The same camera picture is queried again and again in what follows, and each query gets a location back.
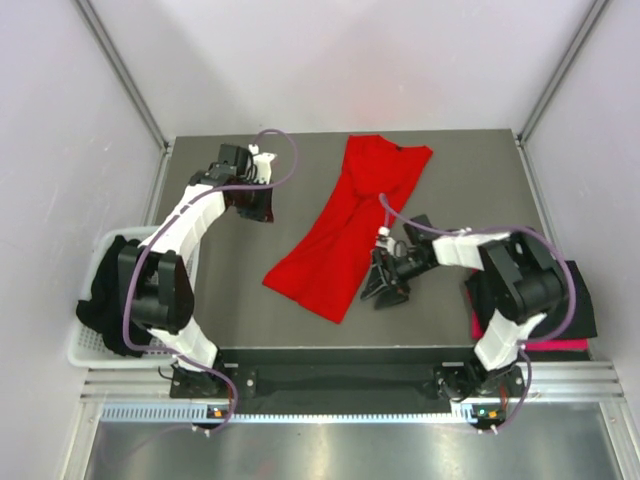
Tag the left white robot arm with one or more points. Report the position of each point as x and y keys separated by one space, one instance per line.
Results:
x=156 y=292

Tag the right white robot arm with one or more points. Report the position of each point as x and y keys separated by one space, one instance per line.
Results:
x=525 y=281

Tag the black t shirt in basket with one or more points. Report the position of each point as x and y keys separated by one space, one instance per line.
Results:
x=102 y=311

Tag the folded pink t shirt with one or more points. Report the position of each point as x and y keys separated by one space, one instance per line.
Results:
x=555 y=346

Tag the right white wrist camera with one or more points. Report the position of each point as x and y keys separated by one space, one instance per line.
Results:
x=385 y=241

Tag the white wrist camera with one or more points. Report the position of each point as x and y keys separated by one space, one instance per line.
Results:
x=385 y=241
x=260 y=170

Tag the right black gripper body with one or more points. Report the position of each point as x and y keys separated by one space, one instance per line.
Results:
x=404 y=268

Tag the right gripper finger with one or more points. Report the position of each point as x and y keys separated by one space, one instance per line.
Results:
x=376 y=282
x=392 y=296

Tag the white slotted cable duct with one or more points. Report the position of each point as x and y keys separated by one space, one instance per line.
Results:
x=202 y=413

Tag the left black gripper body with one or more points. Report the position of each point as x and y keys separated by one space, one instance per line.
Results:
x=252 y=204

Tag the folded black t shirt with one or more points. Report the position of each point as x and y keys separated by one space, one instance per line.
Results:
x=477 y=287

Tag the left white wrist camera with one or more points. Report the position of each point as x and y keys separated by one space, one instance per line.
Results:
x=260 y=170

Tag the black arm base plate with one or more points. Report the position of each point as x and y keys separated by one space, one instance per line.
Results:
x=322 y=380

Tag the red t shirt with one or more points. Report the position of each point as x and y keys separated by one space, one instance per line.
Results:
x=326 y=268

